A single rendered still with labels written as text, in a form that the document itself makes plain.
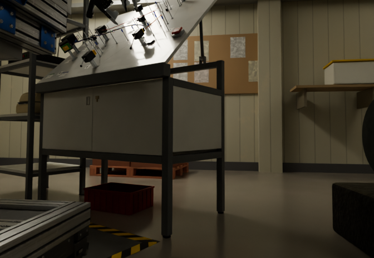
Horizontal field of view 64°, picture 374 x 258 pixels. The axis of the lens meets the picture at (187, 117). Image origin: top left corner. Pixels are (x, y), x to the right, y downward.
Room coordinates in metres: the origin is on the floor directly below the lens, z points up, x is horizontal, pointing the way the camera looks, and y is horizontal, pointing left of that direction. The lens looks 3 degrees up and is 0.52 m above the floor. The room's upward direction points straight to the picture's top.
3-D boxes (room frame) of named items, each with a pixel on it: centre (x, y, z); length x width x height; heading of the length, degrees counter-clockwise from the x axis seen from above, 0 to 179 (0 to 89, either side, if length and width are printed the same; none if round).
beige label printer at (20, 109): (2.42, 1.17, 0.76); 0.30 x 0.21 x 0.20; 149
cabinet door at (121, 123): (1.68, 0.35, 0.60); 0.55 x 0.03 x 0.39; 55
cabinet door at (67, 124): (2.00, 0.80, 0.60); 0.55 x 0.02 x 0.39; 55
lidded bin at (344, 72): (3.70, -2.02, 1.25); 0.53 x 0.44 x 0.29; 81
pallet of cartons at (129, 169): (3.87, 0.58, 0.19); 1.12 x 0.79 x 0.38; 81
